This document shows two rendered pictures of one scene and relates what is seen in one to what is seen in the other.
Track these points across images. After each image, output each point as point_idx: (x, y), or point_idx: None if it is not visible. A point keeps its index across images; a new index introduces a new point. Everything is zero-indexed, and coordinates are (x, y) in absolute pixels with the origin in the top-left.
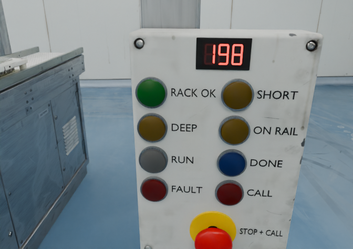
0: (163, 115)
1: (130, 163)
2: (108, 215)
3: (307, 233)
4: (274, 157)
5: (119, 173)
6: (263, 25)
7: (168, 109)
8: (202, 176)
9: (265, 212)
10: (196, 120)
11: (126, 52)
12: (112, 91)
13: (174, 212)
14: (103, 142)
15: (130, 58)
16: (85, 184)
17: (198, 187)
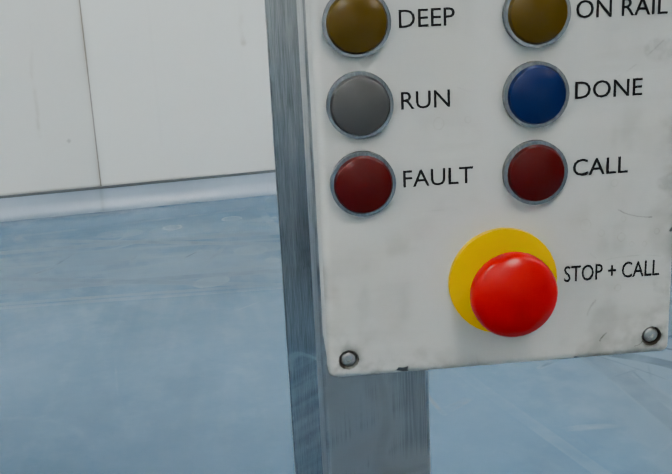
0: None
1: (105, 431)
2: None
3: None
4: (624, 71)
5: (74, 462)
6: None
7: None
8: (472, 137)
9: (617, 215)
10: None
11: (43, 106)
12: (5, 234)
13: (410, 244)
14: (3, 382)
15: (55, 124)
16: None
17: (465, 168)
